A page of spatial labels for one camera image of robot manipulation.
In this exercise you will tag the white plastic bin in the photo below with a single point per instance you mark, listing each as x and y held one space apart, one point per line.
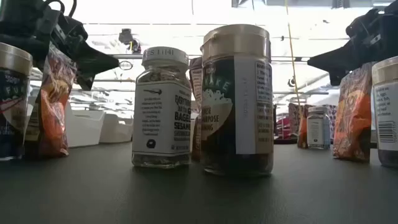
115 130
84 127

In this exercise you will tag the long light rail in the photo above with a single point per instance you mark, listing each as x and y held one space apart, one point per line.
217 58

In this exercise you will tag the red shelf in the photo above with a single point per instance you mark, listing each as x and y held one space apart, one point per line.
283 127

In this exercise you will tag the bagel seasoning jar white lid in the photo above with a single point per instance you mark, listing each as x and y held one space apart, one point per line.
161 118
317 127

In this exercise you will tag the orange brown seasoning packet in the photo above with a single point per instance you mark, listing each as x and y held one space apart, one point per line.
53 109
303 130
351 118

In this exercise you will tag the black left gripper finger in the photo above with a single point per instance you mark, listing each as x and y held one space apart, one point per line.
93 65

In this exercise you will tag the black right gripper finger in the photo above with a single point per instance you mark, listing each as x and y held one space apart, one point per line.
335 65

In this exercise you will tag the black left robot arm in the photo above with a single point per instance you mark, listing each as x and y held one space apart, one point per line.
18 21

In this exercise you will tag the cup of tea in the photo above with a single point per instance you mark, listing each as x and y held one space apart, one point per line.
236 109

